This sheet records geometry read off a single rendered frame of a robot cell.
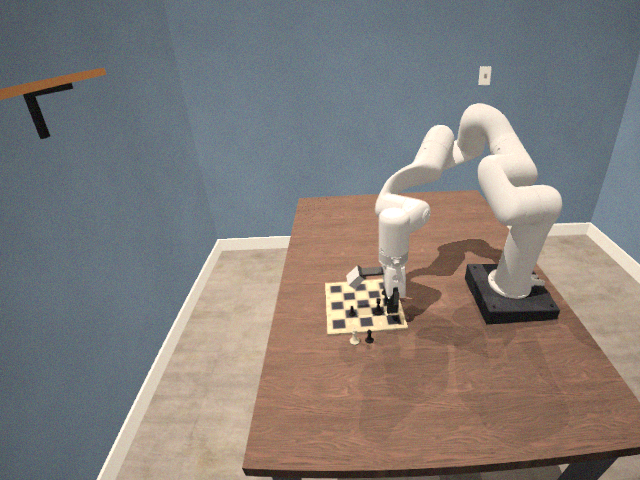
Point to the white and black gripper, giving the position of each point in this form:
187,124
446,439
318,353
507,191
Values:
395,281

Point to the cream chessboard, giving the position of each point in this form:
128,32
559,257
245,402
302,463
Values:
339,298

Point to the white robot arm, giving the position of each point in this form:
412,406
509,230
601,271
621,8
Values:
532,210

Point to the white queen chess piece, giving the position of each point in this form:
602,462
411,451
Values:
354,340

